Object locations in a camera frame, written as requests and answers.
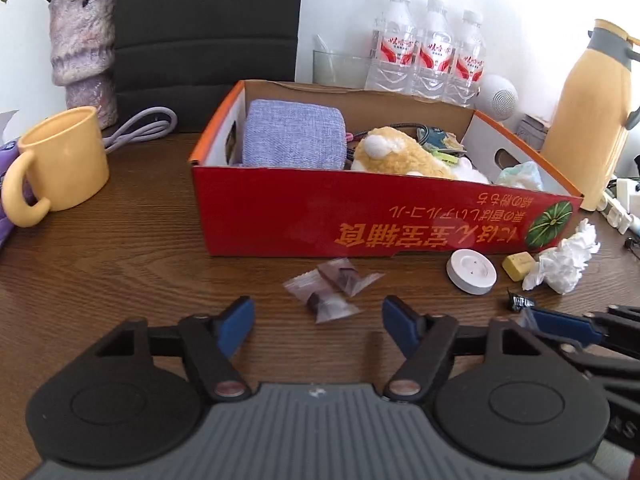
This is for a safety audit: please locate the black braided cable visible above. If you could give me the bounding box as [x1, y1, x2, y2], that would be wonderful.
[350, 121, 422, 137]

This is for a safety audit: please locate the white tissue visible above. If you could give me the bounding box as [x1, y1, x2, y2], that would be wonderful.
[522, 218, 601, 295]

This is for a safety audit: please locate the small black wrapper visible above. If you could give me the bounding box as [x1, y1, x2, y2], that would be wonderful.
[506, 288, 537, 313]

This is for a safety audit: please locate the white power strip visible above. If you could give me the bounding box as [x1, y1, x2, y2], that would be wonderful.
[597, 190, 640, 233]

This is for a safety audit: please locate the small yellow cube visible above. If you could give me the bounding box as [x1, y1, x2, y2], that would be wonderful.
[501, 251, 536, 282]

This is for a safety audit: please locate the purple tissue pack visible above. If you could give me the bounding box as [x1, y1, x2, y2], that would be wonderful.
[0, 109, 23, 252]

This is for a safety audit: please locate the white stirrer stick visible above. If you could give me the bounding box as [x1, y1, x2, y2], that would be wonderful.
[314, 34, 337, 79]

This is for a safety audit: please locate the mottled purple vase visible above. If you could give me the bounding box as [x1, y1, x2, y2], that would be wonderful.
[48, 0, 119, 131]

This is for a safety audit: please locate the dark teal packet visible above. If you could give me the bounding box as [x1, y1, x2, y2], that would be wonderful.
[417, 127, 468, 155]

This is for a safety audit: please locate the white round robot speaker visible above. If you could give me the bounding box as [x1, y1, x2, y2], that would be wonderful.
[474, 74, 520, 122]

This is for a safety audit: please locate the orange and white plush toy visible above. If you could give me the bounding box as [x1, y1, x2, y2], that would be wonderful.
[346, 127, 488, 183]

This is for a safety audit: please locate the white round puck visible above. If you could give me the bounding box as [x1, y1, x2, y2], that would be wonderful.
[446, 249, 497, 295]

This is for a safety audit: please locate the white charger plug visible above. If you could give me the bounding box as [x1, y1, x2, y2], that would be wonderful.
[616, 177, 640, 203]

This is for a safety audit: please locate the black paper bag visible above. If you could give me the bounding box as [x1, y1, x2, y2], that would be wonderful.
[112, 0, 304, 133]

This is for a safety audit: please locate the small grey tin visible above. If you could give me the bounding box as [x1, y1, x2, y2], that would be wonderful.
[515, 114, 551, 152]

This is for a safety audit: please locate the pale plastic bag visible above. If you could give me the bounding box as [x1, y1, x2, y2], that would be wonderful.
[495, 161, 545, 192]

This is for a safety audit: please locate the clear dark candy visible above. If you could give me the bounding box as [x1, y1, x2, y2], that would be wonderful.
[317, 258, 386, 297]
[282, 269, 362, 325]

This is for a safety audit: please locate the yellow mug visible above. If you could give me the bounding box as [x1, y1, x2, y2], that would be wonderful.
[0, 106, 111, 228]

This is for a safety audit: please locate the red cardboard box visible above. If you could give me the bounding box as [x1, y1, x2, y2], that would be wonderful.
[188, 79, 585, 258]

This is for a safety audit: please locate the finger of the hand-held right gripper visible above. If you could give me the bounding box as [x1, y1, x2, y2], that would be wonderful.
[582, 305, 640, 333]
[520, 306, 640, 361]

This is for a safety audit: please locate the clear drinking glass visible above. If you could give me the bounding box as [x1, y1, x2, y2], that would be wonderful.
[312, 49, 373, 92]

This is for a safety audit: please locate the blue-grey fabric pouch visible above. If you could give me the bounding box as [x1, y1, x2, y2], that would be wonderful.
[241, 99, 347, 170]

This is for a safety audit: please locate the red label water bottle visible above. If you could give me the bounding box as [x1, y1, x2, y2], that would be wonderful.
[364, 0, 418, 95]
[411, 0, 456, 103]
[445, 9, 487, 108]

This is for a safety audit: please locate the lilac cable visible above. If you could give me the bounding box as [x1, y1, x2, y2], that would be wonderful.
[102, 107, 178, 153]

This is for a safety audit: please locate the yellow thermos jug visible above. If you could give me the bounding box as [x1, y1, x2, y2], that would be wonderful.
[540, 19, 640, 212]

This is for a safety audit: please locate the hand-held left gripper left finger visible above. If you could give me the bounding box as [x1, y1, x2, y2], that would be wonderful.
[92, 296, 257, 403]

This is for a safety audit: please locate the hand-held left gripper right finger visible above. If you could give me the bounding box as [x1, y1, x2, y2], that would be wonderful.
[381, 296, 549, 403]

